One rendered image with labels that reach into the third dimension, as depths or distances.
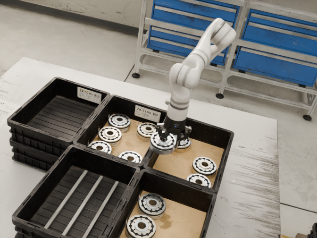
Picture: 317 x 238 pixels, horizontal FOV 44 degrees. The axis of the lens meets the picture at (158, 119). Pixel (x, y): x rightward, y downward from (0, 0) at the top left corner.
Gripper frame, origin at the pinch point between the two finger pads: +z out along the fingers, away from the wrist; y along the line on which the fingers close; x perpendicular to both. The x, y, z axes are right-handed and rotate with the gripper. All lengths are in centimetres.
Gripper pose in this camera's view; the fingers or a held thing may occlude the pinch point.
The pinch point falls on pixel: (171, 142)
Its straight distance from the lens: 153.0
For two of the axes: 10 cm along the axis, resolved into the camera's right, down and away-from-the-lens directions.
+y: 9.9, 1.3, 0.5
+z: -1.3, 7.7, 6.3
